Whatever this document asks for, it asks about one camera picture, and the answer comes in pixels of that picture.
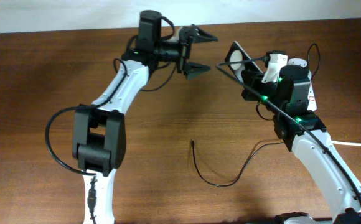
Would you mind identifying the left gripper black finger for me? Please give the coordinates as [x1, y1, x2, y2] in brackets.
[191, 24, 218, 44]
[185, 62, 210, 80]

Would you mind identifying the black smartphone with lit screen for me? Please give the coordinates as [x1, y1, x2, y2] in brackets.
[225, 41, 263, 84]

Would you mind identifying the black charging cable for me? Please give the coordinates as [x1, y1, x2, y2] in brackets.
[190, 43, 321, 188]

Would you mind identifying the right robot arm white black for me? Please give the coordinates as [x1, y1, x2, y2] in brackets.
[260, 65, 361, 223]

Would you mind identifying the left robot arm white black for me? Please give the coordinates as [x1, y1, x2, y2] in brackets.
[72, 10, 217, 223]

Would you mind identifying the white power strip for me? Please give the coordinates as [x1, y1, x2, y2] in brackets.
[287, 58, 317, 112]

